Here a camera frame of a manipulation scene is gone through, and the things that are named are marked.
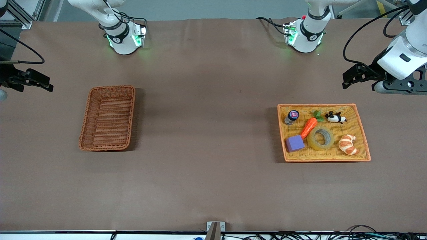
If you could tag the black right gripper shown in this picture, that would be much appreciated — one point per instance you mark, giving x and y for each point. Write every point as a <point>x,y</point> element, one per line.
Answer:
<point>7,76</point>

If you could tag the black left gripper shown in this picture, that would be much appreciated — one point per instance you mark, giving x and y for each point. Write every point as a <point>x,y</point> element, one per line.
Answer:
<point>374,71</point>

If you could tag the yellowish clear tape roll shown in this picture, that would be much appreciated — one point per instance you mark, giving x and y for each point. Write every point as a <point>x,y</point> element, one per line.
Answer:
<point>312,141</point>

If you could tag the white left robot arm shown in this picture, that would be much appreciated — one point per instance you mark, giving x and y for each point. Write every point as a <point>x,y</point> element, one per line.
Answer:
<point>312,33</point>

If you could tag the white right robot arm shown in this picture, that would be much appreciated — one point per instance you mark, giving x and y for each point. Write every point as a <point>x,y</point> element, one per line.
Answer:
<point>120,40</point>

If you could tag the brown deep wicker basket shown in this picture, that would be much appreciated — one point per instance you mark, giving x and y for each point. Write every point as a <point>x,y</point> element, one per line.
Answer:
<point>106,133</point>

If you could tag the orange flat wicker basket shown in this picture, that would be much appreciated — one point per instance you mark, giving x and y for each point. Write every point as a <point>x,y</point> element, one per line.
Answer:
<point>327,155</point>

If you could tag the black white panda toy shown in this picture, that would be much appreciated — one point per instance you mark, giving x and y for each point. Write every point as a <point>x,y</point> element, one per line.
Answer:
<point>333,117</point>

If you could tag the orange toy carrot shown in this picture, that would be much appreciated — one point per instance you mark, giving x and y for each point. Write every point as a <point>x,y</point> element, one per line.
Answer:
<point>308,126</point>

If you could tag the toy croissant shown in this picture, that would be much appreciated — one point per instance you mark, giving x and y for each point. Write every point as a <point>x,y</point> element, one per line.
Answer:
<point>347,145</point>

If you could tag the small jar with dark lid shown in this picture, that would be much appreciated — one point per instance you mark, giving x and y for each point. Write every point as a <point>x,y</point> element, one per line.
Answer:
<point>291,118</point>

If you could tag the grey left base connector box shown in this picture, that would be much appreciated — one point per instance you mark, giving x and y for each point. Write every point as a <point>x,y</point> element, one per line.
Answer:
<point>289,33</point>

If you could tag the grey base connector box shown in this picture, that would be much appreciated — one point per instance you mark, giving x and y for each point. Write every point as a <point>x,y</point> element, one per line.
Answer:
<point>140,36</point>
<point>289,33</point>

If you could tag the purple foam cube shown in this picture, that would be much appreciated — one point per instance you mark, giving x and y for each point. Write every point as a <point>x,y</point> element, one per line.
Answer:
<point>295,144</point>

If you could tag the grey right base connector box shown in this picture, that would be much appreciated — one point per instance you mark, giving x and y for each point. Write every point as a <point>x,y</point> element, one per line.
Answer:
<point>140,36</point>

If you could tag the aluminium frame profile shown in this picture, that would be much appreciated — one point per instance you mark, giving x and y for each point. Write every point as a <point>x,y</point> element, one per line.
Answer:
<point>405,21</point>
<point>24,22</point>

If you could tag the metal table edge bracket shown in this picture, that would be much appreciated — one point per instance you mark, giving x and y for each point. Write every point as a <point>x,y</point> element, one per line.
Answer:
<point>215,231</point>

